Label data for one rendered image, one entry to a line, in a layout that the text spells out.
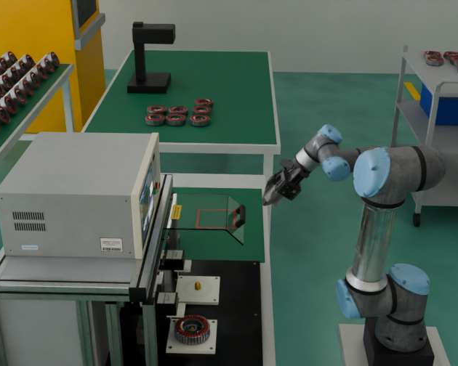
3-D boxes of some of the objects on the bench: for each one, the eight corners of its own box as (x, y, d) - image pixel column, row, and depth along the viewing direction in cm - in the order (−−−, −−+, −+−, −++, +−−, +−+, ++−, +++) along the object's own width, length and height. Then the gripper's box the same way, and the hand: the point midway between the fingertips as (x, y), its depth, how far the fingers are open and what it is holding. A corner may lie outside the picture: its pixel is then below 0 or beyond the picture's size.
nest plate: (219, 279, 234) (219, 276, 233) (218, 305, 220) (218, 302, 220) (178, 278, 234) (178, 275, 233) (174, 303, 221) (174, 301, 220)
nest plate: (217, 322, 212) (217, 319, 212) (214, 354, 199) (214, 351, 198) (171, 321, 212) (171, 318, 212) (166, 353, 199) (166, 349, 198)
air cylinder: (155, 328, 209) (155, 314, 207) (153, 344, 202) (152, 330, 200) (140, 328, 209) (139, 314, 207) (137, 343, 203) (135, 330, 200)
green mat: (262, 189, 302) (262, 188, 302) (264, 263, 247) (264, 262, 247) (59, 184, 303) (59, 184, 303) (18, 257, 249) (18, 257, 249)
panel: (135, 256, 246) (131, 186, 233) (100, 383, 187) (91, 298, 174) (132, 256, 246) (127, 186, 233) (96, 383, 187) (86, 298, 174)
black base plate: (259, 265, 245) (259, 260, 244) (263, 391, 188) (263, 384, 187) (135, 263, 246) (134, 258, 245) (101, 386, 189) (100, 380, 188)
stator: (209, 322, 210) (209, 312, 209) (211, 345, 200) (211, 335, 199) (174, 323, 210) (174, 314, 208) (174, 347, 200) (174, 337, 198)
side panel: (98, 383, 190) (88, 294, 176) (96, 391, 188) (86, 301, 173) (3, 381, 191) (-15, 291, 176) (-1, 389, 188) (-19, 298, 174)
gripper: (294, 165, 208) (254, 209, 217) (316, 179, 211) (275, 222, 220) (291, 151, 215) (252, 194, 224) (312, 165, 218) (272, 207, 227)
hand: (265, 201), depth 224 cm, fingers closed
